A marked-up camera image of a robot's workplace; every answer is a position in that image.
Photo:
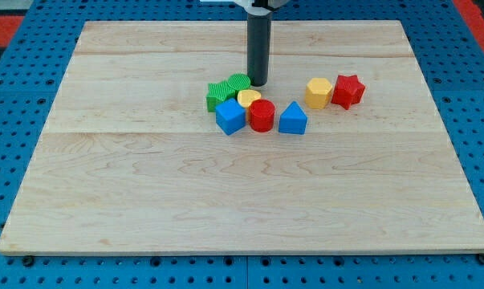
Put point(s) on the red star block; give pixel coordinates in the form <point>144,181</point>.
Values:
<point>348,91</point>

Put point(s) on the blue triangle block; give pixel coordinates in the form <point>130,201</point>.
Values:
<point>293,120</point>

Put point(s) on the blue cube block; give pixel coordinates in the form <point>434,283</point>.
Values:
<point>230,116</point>

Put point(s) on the light wooden board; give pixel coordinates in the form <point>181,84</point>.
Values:
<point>129,161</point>

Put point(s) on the red cylinder block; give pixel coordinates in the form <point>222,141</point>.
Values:
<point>262,115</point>

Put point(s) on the green cylinder block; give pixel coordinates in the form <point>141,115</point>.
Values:
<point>239,81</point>

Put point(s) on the yellow heart block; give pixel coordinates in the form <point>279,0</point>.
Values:
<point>246,97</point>

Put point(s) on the green star block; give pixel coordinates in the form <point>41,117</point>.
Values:
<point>217,94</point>

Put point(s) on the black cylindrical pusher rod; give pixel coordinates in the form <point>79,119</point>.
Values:
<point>258,48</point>

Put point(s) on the yellow hexagon block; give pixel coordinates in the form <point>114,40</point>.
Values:
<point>318,93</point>

